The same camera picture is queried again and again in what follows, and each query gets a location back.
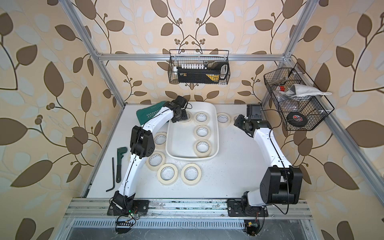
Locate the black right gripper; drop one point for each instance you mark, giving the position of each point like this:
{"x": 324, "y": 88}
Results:
{"x": 239, "y": 120}

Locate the cream tape roll six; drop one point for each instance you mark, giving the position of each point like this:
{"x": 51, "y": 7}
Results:
{"x": 188, "y": 120}

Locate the cream tape roll nine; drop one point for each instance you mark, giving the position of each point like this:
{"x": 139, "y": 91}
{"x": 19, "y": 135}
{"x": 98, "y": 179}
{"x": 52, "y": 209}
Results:
{"x": 201, "y": 118}

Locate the cream tape roll five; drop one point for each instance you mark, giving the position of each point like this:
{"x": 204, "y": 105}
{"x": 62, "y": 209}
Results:
{"x": 224, "y": 120}

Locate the cream tape roll two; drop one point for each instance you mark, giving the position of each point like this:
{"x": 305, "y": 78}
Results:
{"x": 202, "y": 148}

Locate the cream tape roll four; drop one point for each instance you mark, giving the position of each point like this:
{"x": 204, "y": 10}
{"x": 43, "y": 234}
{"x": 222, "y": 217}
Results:
{"x": 155, "y": 161}

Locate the cream tape roll one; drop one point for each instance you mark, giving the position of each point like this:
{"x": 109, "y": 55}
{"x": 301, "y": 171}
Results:
{"x": 191, "y": 174}

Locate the cream tape roll seven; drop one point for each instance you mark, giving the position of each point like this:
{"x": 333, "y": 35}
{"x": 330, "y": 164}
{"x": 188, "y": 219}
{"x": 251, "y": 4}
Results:
{"x": 167, "y": 174}

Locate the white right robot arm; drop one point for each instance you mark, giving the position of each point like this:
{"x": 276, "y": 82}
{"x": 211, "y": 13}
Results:
{"x": 281, "y": 183}

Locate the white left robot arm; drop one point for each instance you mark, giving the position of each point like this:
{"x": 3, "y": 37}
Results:
{"x": 142, "y": 146}

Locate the white plastic storage box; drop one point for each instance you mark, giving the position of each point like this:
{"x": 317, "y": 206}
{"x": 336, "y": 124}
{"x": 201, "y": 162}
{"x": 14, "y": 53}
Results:
{"x": 180, "y": 137}

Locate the cream tape roll ten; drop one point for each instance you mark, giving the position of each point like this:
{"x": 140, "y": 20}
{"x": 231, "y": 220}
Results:
{"x": 202, "y": 132}

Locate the cream tape roll eight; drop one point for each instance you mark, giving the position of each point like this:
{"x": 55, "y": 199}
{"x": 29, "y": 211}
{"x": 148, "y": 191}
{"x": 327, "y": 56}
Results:
{"x": 160, "y": 140}

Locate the black yellow box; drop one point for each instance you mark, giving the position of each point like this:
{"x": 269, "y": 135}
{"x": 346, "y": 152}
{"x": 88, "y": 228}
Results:
{"x": 198, "y": 76}

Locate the black tape roll red label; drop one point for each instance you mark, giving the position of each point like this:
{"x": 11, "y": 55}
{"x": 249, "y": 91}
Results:
{"x": 297, "y": 120}

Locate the green tool case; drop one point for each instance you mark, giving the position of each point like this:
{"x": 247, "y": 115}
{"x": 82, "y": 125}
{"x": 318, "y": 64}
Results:
{"x": 146, "y": 114}

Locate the grey cloth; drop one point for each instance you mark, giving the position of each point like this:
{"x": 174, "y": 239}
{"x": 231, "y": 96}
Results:
{"x": 300, "y": 91}

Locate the green pipe wrench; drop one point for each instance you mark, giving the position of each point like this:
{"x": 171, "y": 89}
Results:
{"x": 120, "y": 154}

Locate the black hex key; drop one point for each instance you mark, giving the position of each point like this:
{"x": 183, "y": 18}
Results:
{"x": 113, "y": 176}

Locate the black wire basket back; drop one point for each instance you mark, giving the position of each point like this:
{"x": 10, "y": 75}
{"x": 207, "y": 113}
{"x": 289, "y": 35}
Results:
{"x": 199, "y": 59}

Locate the black wire basket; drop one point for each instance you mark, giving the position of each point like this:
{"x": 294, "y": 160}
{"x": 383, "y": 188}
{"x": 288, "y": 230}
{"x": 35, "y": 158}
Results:
{"x": 199, "y": 59}
{"x": 315, "y": 108}

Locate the black wire basket right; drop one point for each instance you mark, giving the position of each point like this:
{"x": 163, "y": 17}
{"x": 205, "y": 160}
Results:
{"x": 315, "y": 108}

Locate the aluminium frame post right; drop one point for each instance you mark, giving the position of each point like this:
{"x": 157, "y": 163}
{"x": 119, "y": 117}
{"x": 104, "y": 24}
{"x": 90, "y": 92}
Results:
{"x": 284, "y": 59}

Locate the aluminium frame post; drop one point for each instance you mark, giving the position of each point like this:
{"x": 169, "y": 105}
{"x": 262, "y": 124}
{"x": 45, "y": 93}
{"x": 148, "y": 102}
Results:
{"x": 284, "y": 59}
{"x": 69, "y": 9}

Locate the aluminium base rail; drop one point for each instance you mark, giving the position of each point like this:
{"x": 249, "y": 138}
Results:
{"x": 184, "y": 209}

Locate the aluminium frame post left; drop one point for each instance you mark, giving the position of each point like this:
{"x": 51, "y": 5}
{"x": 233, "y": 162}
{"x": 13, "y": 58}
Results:
{"x": 69, "y": 9}

